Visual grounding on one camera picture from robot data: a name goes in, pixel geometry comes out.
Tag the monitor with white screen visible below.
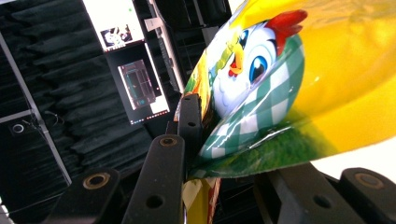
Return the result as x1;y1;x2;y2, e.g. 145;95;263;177
81;0;147;53

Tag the grey metal stand pole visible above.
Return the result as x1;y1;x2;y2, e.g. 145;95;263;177
0;31;73;187

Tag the small round camera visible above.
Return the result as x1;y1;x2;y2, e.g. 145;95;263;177
10;122;26;134

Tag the monitor with dark screen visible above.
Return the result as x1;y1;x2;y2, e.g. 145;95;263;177
105;41;172;126

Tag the colourful snack bag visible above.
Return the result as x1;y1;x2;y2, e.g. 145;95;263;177
173;0;396;224

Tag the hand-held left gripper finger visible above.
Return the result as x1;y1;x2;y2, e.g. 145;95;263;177
172;92;204;183

